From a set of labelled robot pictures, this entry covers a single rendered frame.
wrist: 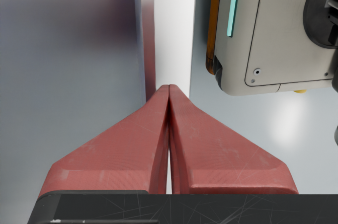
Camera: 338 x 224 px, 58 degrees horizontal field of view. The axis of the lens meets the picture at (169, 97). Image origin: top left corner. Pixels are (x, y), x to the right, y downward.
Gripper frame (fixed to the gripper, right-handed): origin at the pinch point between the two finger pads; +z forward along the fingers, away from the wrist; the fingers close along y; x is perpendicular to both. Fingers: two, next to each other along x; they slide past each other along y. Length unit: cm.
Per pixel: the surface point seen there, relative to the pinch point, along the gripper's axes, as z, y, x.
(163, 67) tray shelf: 3.4, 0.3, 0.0
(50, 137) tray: 2.1, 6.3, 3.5
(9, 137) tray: 1.8, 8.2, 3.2
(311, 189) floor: 108, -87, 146
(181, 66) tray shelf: 3.5, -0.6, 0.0
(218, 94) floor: 97, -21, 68
